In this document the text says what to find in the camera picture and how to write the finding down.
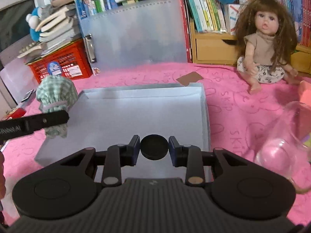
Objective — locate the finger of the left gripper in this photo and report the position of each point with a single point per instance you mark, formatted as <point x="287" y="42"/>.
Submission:
<point x="19" y="127"/>

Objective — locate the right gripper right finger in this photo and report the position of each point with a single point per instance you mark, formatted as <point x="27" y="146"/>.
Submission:
<point x="190" y="157"/>

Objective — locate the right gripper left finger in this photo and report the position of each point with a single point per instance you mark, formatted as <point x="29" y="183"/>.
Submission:
<point x="118" y="156"/>

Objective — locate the black round lid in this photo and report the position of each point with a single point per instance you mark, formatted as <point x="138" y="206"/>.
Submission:
<point x="154" y="147"/>

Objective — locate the green checkered cloth pouch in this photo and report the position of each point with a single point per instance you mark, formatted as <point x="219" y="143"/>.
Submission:
<point x="56" y="93"/>

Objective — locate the red envelope packet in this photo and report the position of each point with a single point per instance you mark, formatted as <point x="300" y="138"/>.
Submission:
<point x="15" y="113"/>

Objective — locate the white shallow cardboard box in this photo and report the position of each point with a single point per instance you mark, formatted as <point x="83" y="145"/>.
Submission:
<point x="103" y="117"/>

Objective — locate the brown card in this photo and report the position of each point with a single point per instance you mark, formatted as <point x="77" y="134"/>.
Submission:
<point x="192" y="77"/>

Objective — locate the red plastic crate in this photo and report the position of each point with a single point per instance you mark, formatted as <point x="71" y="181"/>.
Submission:
<point x="69" y="61"/>

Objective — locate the clear glass mug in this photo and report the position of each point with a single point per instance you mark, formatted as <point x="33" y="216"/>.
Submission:
<point x="286" y="150"/>

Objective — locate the wooden desktop drawer shelf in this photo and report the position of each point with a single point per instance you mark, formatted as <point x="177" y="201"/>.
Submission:
<point x="220" y="49"/>

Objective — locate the blue white doraemon plush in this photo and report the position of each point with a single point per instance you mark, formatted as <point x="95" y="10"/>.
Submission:
<point x="33" y="19"/>

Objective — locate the stack of books on crate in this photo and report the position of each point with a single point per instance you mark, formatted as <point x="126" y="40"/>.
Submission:
<point x="58" y="27"/>

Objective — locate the translucent clipboard folder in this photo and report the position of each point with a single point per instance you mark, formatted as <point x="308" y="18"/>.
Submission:
<point x="147" y="32"/>

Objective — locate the brown haired baby doll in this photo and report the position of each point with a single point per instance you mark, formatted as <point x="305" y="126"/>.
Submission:
<point x="266" y="39"/>

